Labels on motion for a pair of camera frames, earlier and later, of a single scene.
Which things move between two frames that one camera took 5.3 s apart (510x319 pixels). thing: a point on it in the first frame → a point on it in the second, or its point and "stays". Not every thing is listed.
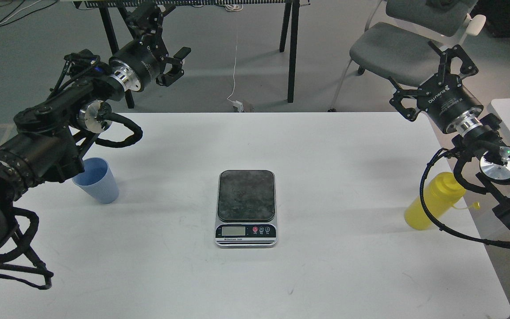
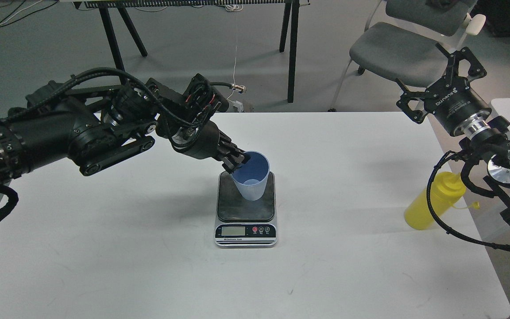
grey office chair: [397, 47] stays
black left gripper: [139, 62] → [204, 141]
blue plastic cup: [98, 180] → [251, 178]
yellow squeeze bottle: [446, 190] stays
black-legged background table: [289, 37] stays
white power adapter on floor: [239, 105] stays
